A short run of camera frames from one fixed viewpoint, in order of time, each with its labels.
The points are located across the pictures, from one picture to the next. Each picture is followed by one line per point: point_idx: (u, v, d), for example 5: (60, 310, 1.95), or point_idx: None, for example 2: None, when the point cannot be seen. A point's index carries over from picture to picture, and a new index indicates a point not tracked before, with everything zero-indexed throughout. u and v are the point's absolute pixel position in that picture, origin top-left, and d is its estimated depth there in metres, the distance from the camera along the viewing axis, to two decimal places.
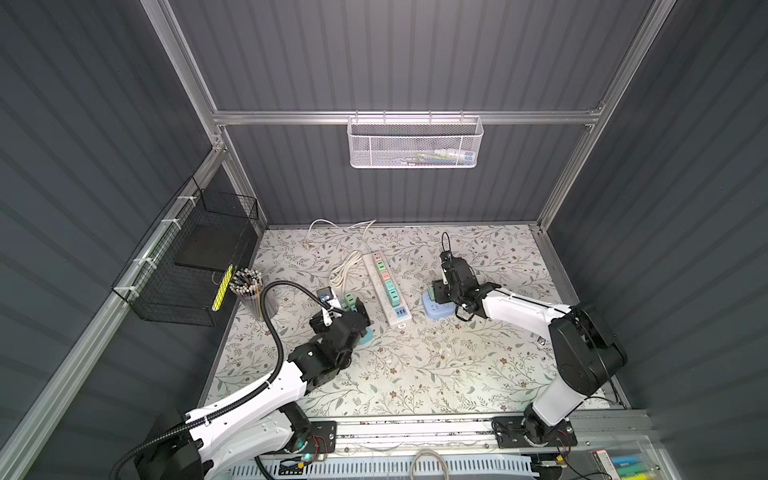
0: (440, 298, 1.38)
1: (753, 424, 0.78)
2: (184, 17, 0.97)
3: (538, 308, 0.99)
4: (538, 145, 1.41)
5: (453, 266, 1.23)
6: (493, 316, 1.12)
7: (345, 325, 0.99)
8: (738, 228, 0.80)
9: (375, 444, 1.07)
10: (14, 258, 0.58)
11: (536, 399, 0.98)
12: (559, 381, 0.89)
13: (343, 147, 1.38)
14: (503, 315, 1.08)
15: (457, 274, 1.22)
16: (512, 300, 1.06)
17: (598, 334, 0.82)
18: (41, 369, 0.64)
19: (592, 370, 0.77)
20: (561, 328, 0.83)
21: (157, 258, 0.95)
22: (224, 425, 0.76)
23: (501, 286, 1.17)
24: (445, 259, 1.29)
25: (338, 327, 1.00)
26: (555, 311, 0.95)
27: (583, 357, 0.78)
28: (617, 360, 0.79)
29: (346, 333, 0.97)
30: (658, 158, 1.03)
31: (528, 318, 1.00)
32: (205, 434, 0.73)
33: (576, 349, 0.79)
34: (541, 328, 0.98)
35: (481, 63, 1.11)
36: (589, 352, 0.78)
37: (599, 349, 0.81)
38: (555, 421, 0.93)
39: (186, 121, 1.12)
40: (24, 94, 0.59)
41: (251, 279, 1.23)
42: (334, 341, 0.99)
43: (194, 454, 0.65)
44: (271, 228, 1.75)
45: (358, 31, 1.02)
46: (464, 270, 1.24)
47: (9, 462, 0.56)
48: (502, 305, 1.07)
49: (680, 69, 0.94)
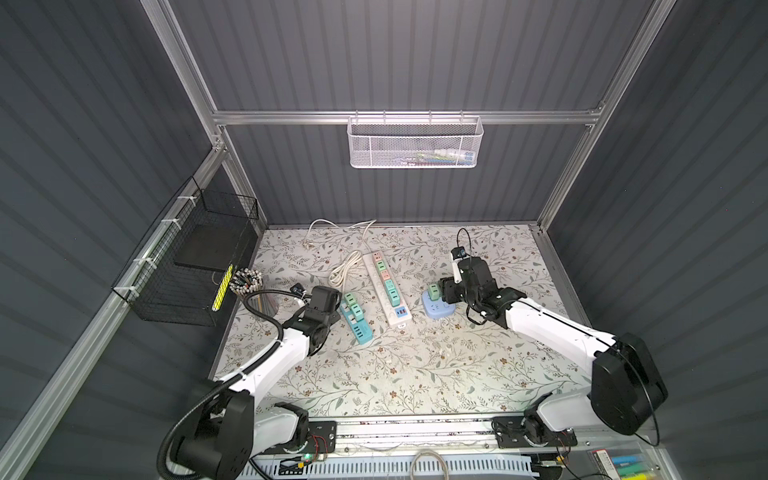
0: (450, 296, 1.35)
1: (753, 424, 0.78)
2: (184, 16, 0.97)
3: (576, 334, 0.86)
4: (538, 145, 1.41)
5: (472, 268, 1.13)
6: (517, 329, 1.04)
7: (324, 288, 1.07)
8: (739, 228, 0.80)
9: (375, 444, 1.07)
10: (13, 258, 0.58)
11: (544, 406, 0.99)
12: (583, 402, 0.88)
13: (343, 146, 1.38)
14: (530, 332, 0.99)
15: (475, 276, 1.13)
16: (540, 319, 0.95)
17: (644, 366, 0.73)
18: (41, 369, 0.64)
19: (634, 409, 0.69)
20: (605, 364, 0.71)
21: (157, 258, 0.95)
22: (259, 377, 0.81)
23: (528, 297, 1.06)
24: (462, 259, 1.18)
25: (320, 292, 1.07)
26: (595, 343, 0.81)
27: (631, 402, 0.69)
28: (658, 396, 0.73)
29: (326, 293, 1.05)
30: (658, 158, 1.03)
31: (560, 343, 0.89)
32: (247, 385, 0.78)
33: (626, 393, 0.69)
34: (576, 357, 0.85)
35: (481, 63, 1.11)
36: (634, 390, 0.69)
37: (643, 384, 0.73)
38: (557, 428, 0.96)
39: (186, 121, 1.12)
40: (24, 93, 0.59)
41: (251, 279, 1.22)
42: (317, 304, 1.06)
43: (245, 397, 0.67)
44: (271, 228, 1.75)
45: (359, 31, 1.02)
46: (483, 272, 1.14)
47: (8, 462, 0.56)
48: (530, 323, 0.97)
49: (681, 69, 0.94)
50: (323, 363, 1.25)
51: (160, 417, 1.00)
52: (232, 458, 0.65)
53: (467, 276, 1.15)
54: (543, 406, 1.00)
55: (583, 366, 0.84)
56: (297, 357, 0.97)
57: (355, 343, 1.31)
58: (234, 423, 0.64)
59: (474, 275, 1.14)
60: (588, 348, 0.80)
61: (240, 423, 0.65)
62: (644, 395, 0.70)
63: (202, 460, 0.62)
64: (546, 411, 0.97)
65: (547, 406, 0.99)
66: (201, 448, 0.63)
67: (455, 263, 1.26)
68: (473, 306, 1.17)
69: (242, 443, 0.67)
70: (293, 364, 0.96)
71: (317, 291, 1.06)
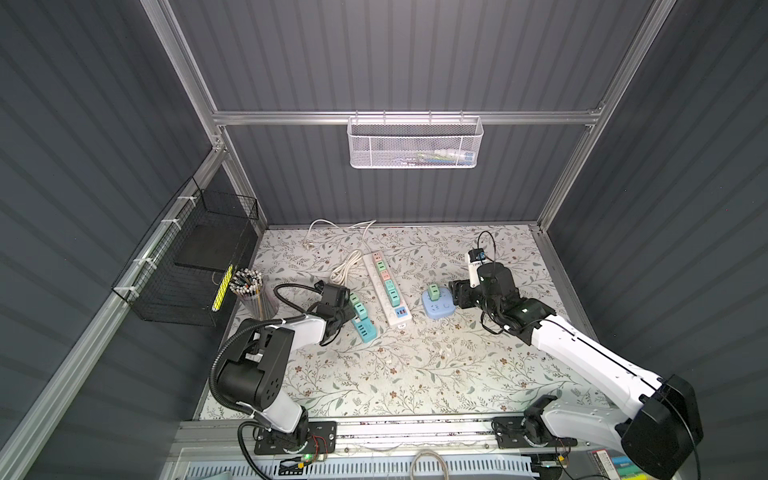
0: (463, 301, 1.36)
1: (753, 424, 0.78)
2: (183, 16, 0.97)
3: (617, 370, 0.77)
4: (538, 145, 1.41)
5: (495, 277, 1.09)
6: (541, 349, 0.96)
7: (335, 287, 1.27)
8: (739, 228, 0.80)
9: (375, 444, 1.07)
10: (13, 258, 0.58)
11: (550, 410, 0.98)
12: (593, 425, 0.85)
13: (343, 147, 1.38)
14: (559, 356, 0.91)
15: (498, 284, 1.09)
16: (576, 348, 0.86)
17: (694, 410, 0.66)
18: (41, 370, 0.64)
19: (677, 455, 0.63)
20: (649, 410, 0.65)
21: (157, 258, 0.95)
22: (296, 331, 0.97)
23: (558, 315, 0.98)
24: (483, 267, 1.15)
25: (331, 289, 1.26)
26: (640, 385, 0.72)
27: (673, 447, 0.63)
28: (696, 437, 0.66)
29: (337, 289, 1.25)
30: (658, 158, 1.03)
31: (596, 375, 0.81)
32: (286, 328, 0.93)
33: (667, 434, 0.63)
34: (611, 394, 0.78)
35: (481, 63, 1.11)
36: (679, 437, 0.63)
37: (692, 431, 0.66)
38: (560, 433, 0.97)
39: (186, 121, 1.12)
40: (24, 93, 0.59)
41: (251, 279, 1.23)
42: (328, 300, 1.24)
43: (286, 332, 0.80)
44: (271, 228, 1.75)
45: (359, 31, 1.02)
46: (507, 281, 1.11)
47: (8, 463, 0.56)
48: (563, 349, 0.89)
49: (680, 69, 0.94)
50: (324, 363, 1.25)
51: (160, 417, 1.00)
52: (270, 383, 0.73)
53: (489, 284, 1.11)
54: (546, 411, 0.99)
55: (618, 406, 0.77)
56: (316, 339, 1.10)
57: (355, 342, 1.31)
58: (278, 347, 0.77)
59: (497, 285, 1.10)
60: (631, 390, 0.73)
61: (281, 350, 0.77)
62: (688, 440, 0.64)
63: (245, 381, 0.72)
64: (550, 417, 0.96)
65: (551, 411, 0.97)
66: (241, 372, 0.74)
67: (473, 266, 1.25)
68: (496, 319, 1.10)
69: (278, 374, 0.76)
70: (312, 339, 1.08)
71: (328, 289, 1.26)
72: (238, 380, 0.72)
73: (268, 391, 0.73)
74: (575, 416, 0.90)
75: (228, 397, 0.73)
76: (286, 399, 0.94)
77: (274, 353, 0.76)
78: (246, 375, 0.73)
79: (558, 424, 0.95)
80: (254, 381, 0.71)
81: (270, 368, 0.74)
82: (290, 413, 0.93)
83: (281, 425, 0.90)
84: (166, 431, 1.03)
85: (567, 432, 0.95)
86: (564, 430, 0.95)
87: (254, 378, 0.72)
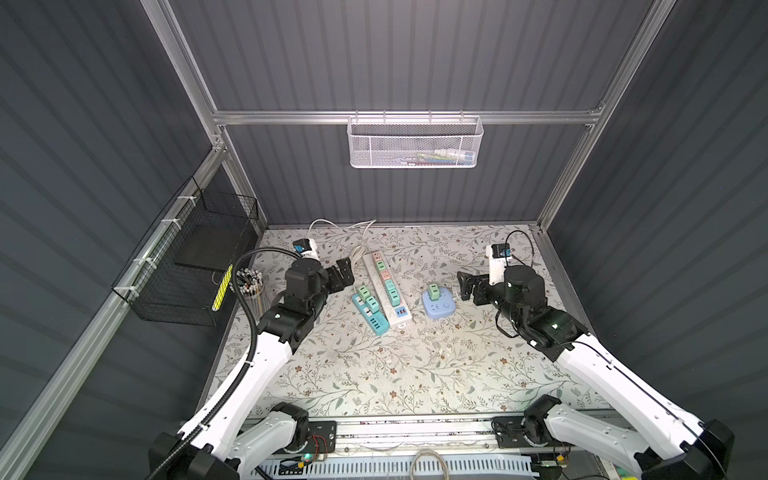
0: (479, 299, 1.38)
1: (754, 425, 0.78)
2: (183, 17, 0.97)
3: (656, 410, 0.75)
4: (539, 145, 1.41)
5: (528, 288, 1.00)
6: (570, 370, 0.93)
7: (296, 271, 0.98)
8: (739, 228, 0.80)
9: (375, 444, 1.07)
10: (14, 258, 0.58)
11: (552, 414, 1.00)
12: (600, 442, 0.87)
13: (343, 146, 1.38)
14: (590, 381, 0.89)
15: (528, 294, 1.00)
16: (614, 379, 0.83)
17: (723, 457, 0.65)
18: (41, 370, 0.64)
19: None
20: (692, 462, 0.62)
21: (157, 258, 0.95)
22: (225, 419, 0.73)
23: (590, 336, 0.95)
24: (513, 272, 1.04)
25: (292, 276, 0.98)
26: (683, 431, 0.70)
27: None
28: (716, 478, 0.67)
29: (300, 278, 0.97)
30: (659, 158, 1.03)
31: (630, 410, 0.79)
32: (211, 437, 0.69)
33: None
34: (646, 432, 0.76)
35: (481, 63, 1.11)
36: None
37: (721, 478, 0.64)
38: (561, 436, 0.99)
39: (186, 121, 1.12)
40: (25, 94, 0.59)
41: (250, 279, 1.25)
42: (295, 291, 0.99)
43: (209, 460, 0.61)
44: (271, 228, 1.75)
45: (359, 31, 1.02)
46: (539, 291, 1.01)
47: (9, 462, 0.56)
48: (598, 376, 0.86)
49: (680, 70, 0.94)
50: (324, 363, 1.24)
51: (160, 418, 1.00)
52: None
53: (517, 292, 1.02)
54: (550, 415, 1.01)
55: (652, 444, 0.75)
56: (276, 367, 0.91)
57: (355, 342, 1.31)
58: None
59: (526, 294, 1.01)
60: (673, 434, 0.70)
61: None
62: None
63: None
64: (554, 425, 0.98)
65: (554, 417, 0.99)
66: None
67: (497, 261, 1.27)
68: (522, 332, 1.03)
69: None
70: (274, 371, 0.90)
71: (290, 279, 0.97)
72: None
73: None
74: (588, 435, 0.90)
75: None
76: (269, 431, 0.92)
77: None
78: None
79: (564, 433, 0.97)
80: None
81: None
82: (279, 437, 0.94)
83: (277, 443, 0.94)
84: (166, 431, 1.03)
85: (571, 442, 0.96)
86: (568, 438, 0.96)
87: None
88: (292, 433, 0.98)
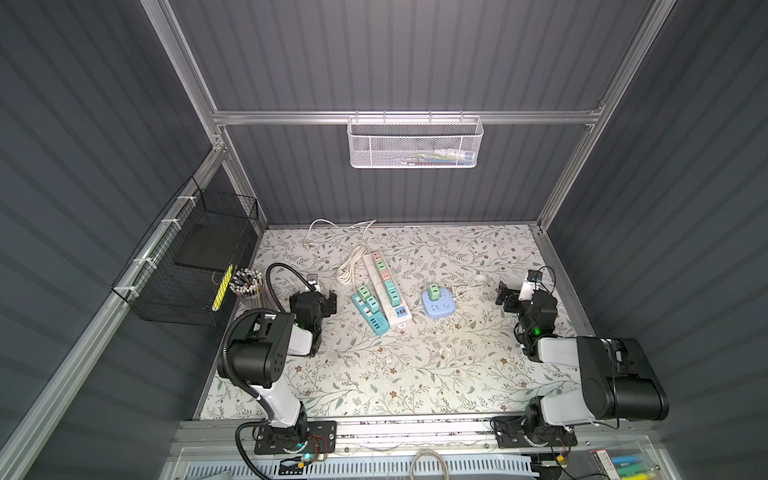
0: (508, 306, 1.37)
1: (755, 424, 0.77)
2: (183, 16, 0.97)
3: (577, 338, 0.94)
4: (538, 145, 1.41)
5: (541, 310, 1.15)
6: (545, 359, 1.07)
7: (305, 303, 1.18)
8: (738, 228, 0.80)
9: (375, 444, 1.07)
10: (13, 257, 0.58)
11: (546, 397, 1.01)
12: (576, 393, 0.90)
13: (343, 146, 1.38)
14: (550, 354, 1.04)
15: (540, 317, 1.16)
16: (562, 340, 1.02)
17: (633, 364, 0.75)
18: (40, 369, 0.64)
19: (611, 382, 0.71)
20: (585, 341, 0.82)
21: (157, 258, 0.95)
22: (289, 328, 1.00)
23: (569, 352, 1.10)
24: (540, 295, 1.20)
25: (303, 307, 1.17)
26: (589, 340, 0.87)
27: (608, 403, 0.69)
28: (659, 415, 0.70)
29: (308, 307, 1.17)
30: (659, 157, 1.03)
31: (568, 347, 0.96)
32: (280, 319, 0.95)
33: (603, 387, 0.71)
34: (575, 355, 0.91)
35: (481, 63, 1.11)
36: (608, 363, 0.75)
37: (633, 378, 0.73)
38: (553, 422, 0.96)
39: (186, 121, 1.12)
40: (25, 94, 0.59)
41: (251, 279, 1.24)
42: (303, 317, 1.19)
43: (289, 314, 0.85)
44: (271, 228, 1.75)
45: (359, 29, 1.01)
46: (550, 318, 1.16)
47: (10, 461, 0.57)
48: (550, 346, 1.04)
49: (681, 69, 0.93)
50: (324, 363, 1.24)
51: (160, 417, 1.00)
52: (278, 358, 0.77)
53: (533, 310, 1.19)
54: (544, 399, 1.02)
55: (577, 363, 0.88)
56: (302, 351, 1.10)
57: (355, 342, 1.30)
58: (286, 325, 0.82)
59: (541, 315, 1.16)
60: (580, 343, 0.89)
61: (286, 329, 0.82)
62: (638, 408, 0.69)
63: (253, 356, 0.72)
64: (549, 406, 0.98)
65: (548, 398, 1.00)
66: (250, 347, 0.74)
67: (529, 284, 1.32)
68: (517, 335, 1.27)
69: (283, 347, 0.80)
70: (302, 350, 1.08)
71: (300, 309, 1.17)
72: (245, 357, 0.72)
73: (277, 365, 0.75)
74: (567, 394, 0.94)
75: (235, 372, 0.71)
76: (286, 391, 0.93)
77: (282, 329, 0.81)
78: (254, 351, 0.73)
79: (555, 413, 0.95)
80: (262, 357, 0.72)
81: (278, 343, 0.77)
82: (291, 406, 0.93)
83: (282, 414, 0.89)
84: (167, 431, 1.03)
85: (569, 420, 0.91)
86: (559, 416, 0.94)
87: (262, 353, 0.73)
88: (295, 417, 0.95)
